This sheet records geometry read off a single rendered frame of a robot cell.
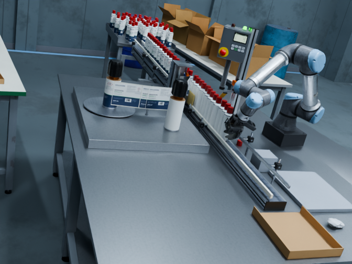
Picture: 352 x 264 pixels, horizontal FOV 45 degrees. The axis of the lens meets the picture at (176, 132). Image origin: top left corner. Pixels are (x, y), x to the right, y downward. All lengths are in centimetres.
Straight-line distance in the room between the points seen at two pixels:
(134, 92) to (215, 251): 121
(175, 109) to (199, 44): 276
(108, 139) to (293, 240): 101
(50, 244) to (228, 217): 137
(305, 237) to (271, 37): 658
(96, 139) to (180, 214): 64
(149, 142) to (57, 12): 499
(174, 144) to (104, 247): 90
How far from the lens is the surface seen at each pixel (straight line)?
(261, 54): 442
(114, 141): 220
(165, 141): 229
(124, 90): 253
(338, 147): 310
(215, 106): 254
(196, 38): 516
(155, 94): 257
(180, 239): 167
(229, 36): 260
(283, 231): 191
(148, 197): 187
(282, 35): 823
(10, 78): 317
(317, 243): 192
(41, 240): 290
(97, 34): 726
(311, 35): 969
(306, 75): 250
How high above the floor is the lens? 181
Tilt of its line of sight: 22 degrees down
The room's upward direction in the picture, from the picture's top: 12 degrees clockwise
